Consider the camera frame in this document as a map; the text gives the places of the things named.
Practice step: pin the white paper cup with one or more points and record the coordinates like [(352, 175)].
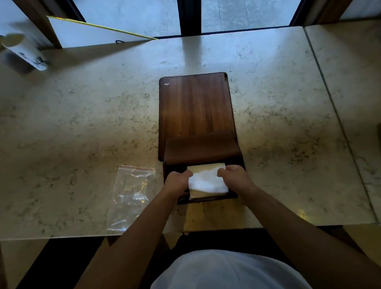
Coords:
[(23, 49)]

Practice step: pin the person's right hand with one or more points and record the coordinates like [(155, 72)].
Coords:
[(238, 178)]

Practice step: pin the person's right thumb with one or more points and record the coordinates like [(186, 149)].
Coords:
[(223, 171)]

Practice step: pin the dark wooden tissue box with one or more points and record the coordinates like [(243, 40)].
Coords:
[(196, 123)]

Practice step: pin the white board with gold edge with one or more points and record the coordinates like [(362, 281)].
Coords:
[(90, 31)]

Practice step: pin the person's right forearm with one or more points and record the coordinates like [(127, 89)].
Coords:
[(312, 238)]

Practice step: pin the white tissue stack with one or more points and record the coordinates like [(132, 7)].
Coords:
[(206, 182)]

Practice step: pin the person's left hand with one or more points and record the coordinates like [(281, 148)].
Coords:
[(175, 184)]

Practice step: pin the clear plastic zip bag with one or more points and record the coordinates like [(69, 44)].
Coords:
[(131, 198)]

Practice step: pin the person's left forearm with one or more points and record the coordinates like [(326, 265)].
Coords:
[(120, 253)]

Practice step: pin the person's white shirt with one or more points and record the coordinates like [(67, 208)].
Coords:
[(227, 276)]

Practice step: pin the person's left thumb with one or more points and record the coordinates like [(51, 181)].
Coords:
[(186, 173)]

